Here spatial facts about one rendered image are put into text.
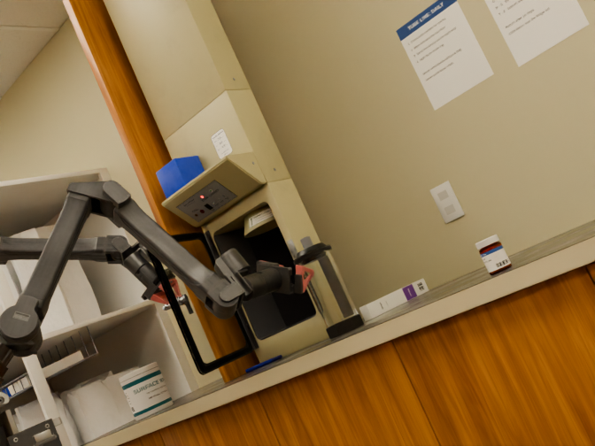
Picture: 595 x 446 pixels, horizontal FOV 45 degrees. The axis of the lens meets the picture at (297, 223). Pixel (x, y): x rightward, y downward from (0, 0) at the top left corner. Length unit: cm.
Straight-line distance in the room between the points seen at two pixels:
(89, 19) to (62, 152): 115
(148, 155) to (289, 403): 95
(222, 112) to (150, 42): 36
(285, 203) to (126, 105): 65
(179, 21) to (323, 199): 76
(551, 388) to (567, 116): 87
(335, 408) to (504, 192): 83
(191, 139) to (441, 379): 111
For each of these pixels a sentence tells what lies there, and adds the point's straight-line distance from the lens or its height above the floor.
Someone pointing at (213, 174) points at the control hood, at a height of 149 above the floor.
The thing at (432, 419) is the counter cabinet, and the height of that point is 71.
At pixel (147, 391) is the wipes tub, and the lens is 238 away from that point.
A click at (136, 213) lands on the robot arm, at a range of 175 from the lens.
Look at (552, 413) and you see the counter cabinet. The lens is 148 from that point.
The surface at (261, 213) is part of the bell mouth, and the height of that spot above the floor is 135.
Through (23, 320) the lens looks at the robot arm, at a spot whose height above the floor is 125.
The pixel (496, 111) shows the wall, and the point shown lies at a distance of 214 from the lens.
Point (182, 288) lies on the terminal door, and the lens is 203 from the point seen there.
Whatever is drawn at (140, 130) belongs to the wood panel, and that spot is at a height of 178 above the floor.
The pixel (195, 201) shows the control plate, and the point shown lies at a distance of 215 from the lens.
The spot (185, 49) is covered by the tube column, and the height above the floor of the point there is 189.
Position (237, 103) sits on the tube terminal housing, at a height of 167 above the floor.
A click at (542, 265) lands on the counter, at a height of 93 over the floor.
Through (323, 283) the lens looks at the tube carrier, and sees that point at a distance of 185.
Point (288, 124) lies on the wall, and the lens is 253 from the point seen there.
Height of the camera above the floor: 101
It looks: 7 degrees up
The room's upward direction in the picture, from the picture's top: 24 degrees counter-clockwise
